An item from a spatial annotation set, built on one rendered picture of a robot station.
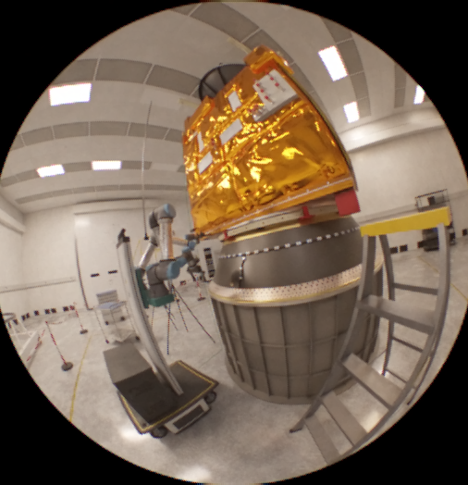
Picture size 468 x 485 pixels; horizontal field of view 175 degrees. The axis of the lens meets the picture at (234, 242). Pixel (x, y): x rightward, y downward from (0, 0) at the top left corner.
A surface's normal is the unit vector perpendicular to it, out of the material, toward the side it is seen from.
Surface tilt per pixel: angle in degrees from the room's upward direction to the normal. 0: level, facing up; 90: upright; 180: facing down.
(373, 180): 90
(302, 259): 62
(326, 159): 92
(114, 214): 90
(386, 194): 90
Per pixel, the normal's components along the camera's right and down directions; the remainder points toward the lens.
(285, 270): -0.45, -0.42
